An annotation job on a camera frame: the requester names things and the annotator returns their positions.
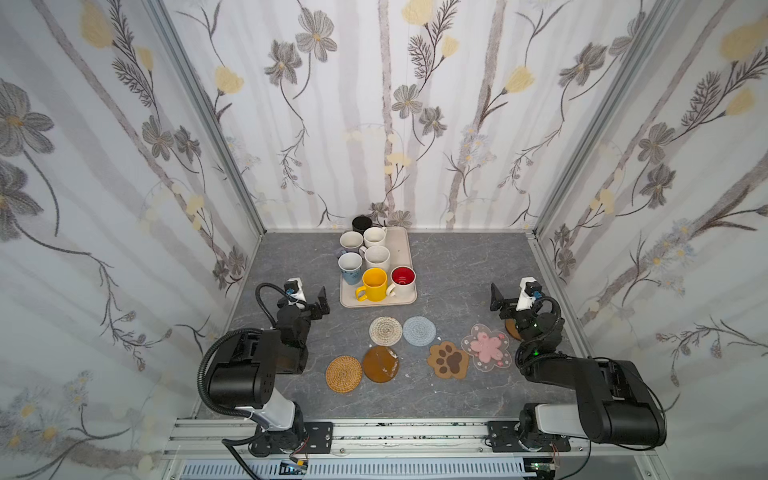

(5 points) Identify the plain wooden round coaster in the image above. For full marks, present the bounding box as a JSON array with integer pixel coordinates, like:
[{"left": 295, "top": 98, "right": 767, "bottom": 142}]
[{"left": 505, "top": 319, "right": 522, "bottom": 341}]

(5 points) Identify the pink flower silicone coaster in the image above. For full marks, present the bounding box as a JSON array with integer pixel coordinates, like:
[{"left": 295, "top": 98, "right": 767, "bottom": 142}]
[{"left": 460, "top": 324, "right": 513, "bottom": 373}]

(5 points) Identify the multicolour woven round coaster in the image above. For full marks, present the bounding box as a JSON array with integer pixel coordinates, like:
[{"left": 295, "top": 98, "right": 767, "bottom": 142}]
[{"left": 369, "top": 316, "right": 403, "bottom": 347}]

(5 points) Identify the wicker rattan round coaster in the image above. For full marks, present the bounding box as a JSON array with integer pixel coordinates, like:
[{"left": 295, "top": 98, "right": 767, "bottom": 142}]
[{"left": 325, "top": 356, "right": 363, "bottom": 394}]

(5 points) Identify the brown paw cork coaster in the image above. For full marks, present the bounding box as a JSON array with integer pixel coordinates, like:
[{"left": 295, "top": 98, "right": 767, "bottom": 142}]
[{"left": 427, "top": 341, "right": 470, "bottom": 380}]

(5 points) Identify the glossy brown round coaster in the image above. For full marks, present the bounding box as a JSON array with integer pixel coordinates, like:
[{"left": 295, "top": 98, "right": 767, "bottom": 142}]
[{"left": 362, "top": 346, "right": 400, "bottom": 383}]

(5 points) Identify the light blue woven coaster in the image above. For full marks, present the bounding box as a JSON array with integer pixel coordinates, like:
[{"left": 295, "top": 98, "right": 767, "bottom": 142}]
[{"left": 403, "top": 316, "right": 437, "bottom": 347}]

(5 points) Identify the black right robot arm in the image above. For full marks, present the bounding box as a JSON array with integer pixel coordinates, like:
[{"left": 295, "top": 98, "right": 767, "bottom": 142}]
[{"left": 490, "top": 277, "right": 667, "bottom": 451}]

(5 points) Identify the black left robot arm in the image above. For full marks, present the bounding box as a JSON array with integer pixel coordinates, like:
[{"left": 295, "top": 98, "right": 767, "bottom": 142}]
[{"left": 196, "top": 278, "right": 330, "bottom": 457}]

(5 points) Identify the blue patterned mug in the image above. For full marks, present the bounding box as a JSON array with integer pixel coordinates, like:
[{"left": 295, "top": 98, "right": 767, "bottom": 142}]
[{"left": 337, "top": 252, "right": 364, "bottom": 286}]

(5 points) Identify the yellow mug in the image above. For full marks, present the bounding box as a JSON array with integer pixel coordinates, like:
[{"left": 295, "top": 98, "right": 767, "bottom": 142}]
[{"left": 355, "top": 268, "right": 389, "bottom": 302}]

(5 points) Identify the white mug grey rim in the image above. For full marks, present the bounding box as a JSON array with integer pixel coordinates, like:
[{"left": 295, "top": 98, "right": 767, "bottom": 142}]
[{"left": 339, "top": 231, "right": 364, "bottom": 253}]

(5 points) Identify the speckled white mug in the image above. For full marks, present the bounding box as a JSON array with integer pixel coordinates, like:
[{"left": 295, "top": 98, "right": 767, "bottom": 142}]
[{"left": 361, "top": 245, "right": 391, "bottom": 272}]

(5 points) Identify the white mug red inside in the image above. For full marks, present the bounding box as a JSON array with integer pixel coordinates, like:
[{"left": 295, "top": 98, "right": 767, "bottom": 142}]
[{"left": 387, "top": 266, "right": 416, "bottom": 300}]

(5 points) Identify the plain white mug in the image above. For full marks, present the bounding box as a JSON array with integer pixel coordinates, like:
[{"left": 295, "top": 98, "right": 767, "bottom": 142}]
[{"left": 363, "top": 227, "right": 387, "bottom": 248}]

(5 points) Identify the black mug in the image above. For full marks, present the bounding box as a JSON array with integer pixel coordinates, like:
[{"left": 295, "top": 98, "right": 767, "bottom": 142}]
[{"left": 352, "top": 215, "right": 373, "bottom": 235}]

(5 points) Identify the beige rectangular serving tray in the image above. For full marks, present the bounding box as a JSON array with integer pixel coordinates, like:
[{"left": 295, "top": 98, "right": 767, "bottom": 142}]
[{"left": 339, "top": 227, "right": 418, "bottom": 309}]

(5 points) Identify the left black corrugated cable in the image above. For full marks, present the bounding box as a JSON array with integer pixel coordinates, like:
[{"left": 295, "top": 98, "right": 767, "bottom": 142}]
[{"left": 254, "top": 281, "right": 301, "bottom": 330}]

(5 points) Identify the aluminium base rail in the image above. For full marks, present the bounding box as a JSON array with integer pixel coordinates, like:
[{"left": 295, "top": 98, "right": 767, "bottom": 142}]
[{"left": 163, "top": 418, "right": 669, "bottom": 479}]

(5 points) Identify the white ventilated cable duct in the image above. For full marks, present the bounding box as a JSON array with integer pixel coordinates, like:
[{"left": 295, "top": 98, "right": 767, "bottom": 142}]
[{"left": 177, "top": 458, "right": 539, "bottom": 480}]

